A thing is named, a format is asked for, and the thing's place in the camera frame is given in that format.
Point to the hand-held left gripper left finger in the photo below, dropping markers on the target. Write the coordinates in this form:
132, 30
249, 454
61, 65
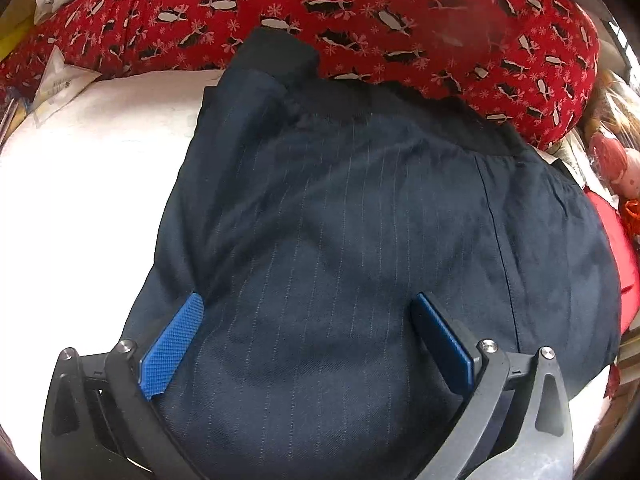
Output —
172, 347

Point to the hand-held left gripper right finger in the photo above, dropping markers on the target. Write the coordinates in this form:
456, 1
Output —
445, 345

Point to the navy pinstriped zip jacket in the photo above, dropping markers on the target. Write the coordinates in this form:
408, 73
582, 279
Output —
350, 220

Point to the white quilted mattress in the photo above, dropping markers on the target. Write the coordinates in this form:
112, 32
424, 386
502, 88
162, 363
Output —
100, 200

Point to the red cushion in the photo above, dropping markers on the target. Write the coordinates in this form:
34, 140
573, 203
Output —
620, 245

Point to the pink doll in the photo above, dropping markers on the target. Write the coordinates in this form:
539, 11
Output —
612, 155

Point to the red printed blanket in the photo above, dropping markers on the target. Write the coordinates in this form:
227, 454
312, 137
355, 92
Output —
350, 15

